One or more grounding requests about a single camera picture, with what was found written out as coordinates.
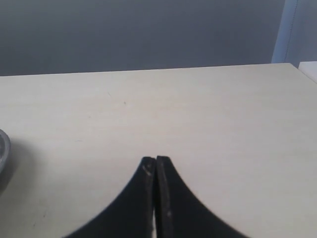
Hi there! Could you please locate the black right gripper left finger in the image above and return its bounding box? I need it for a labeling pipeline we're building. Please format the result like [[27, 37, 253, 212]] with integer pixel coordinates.
[[67, 157, 156, 238]]

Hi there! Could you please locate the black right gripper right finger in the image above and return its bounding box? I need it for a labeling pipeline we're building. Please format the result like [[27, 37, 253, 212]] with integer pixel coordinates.
[[156, 156, 245, 238]]

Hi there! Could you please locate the round stainless steel plate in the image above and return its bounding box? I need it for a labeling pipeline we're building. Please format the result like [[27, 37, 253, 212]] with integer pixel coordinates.
[[0, 129, 11, 173]]

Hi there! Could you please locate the white furniture at table edge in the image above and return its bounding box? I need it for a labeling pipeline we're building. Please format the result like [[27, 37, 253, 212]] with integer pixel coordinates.
[[299, 61, 317, 83]]

